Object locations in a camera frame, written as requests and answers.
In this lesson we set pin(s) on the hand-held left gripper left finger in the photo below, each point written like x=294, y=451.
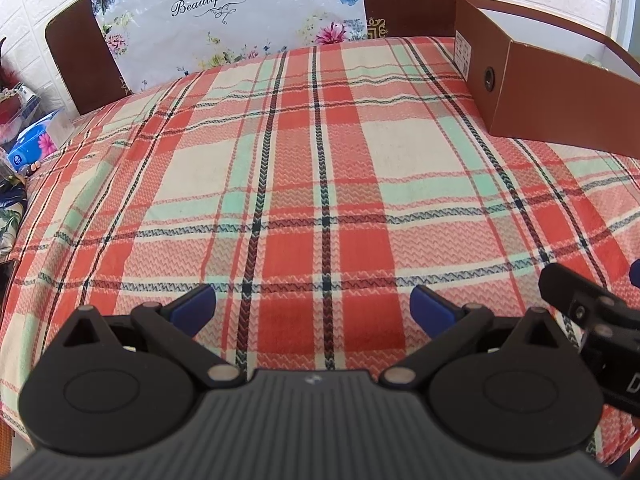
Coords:
x=192, y=306

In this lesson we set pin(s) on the brown wooden headboard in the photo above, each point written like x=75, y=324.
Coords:
x=80, y=60

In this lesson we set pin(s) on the floral plastic bedding bag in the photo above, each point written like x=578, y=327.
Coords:
x=225, y=15

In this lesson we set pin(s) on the brown cardboard box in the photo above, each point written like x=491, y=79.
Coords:
x=555, y=95

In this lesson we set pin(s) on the feather decorated gift basket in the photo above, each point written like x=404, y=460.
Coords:
x=12, y=95

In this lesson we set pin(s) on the blue tissue pack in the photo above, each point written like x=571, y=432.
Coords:
x=35, y=142

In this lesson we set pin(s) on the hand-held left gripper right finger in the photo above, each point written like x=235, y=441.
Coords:
x=431, y=310

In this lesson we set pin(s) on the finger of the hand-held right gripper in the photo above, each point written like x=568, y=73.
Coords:
x=565, y=287
x=636, y=272

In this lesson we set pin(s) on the red plaid blanket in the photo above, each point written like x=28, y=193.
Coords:
x=320, y=200

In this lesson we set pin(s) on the floral cloth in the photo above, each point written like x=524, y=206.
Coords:
x=9, y=215

